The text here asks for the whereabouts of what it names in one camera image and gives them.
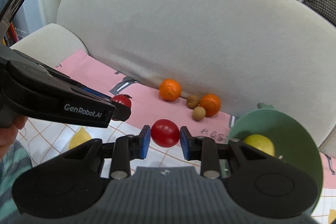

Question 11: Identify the red tomato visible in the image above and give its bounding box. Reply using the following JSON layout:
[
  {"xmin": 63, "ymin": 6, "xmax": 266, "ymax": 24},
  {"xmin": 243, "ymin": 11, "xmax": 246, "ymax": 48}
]
[
  {"xmin": 151, "ymin": 119, "xmax": 180, "ymax": 148},
  {"xmin": 110, "ymin": 94, "xmax": 132, "ymax": 108}
]

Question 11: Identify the orange tangerine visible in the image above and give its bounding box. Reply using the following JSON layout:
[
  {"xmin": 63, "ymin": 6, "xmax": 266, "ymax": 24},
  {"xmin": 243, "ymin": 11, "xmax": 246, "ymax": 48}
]
[
  {"xmin": 159, "ymin": 79, "xmax": 182, "ymax": 102},
  {"xmin": 199, "ymin": 93, "xmax": 222, "ymax": 117}
]

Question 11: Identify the yellow pear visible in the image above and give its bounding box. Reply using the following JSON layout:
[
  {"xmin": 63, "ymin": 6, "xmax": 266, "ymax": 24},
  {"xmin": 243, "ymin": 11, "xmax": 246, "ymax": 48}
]
[{"xmin": 243, "ymin": 134, "xmax": 275, "ymax": 156}]

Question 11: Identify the person left hand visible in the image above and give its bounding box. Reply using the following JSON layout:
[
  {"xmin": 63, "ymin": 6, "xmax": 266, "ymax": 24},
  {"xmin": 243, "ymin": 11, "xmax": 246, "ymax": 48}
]
[{"xmin": 0, "ymin": 115, "xmax": 28, "ymax": 158}]

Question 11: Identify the lemon print pink cloth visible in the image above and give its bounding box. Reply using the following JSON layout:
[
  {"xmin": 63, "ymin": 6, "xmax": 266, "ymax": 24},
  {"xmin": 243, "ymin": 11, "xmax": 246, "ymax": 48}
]
[{"xmin": 8, "ymin": 56, "xmax": 323, "ymax": 223}]

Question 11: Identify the striped teal sleeve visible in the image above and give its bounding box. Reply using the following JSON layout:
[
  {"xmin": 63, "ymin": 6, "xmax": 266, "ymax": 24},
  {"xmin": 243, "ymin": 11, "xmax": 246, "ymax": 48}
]
[{"xmin": 0, "ymin": 140, "xmax": 32, "ymax": 223}]

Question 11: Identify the green colander bowl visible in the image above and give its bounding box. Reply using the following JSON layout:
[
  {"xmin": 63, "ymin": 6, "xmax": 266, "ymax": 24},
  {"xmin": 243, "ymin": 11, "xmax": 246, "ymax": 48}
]
[{"xmin": 227, "ymin": 102, "xmax": 324, "ymax": 217}]

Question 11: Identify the beige fabric sofa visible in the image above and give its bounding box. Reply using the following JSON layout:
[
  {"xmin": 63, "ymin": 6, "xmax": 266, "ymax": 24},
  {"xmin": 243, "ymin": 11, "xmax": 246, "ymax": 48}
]
[{"xmin": 14, "ymin": 0, "xmax": 335, "ymax": 156}]

